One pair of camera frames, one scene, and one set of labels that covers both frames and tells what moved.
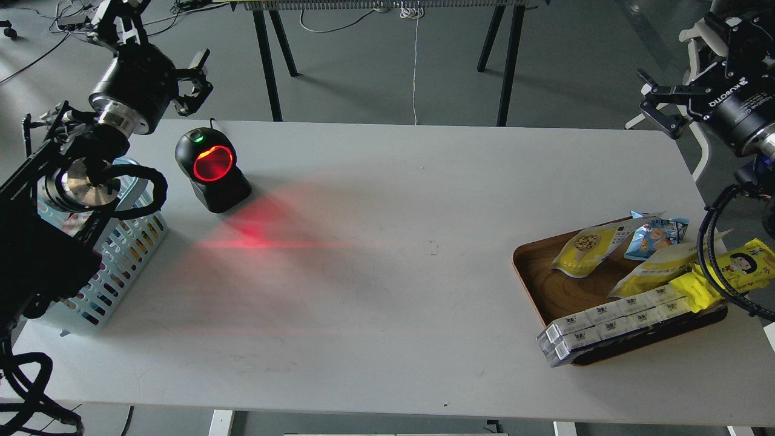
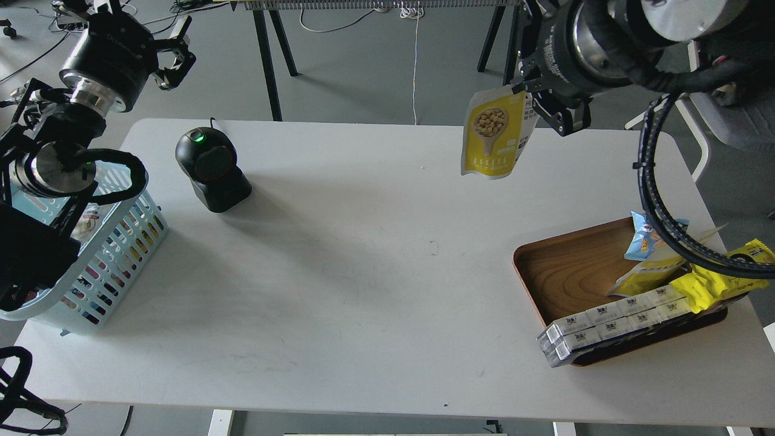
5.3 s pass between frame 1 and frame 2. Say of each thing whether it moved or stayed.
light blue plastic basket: stayed
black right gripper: moved
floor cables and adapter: stayed
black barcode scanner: stayed
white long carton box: stayed
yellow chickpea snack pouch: moved
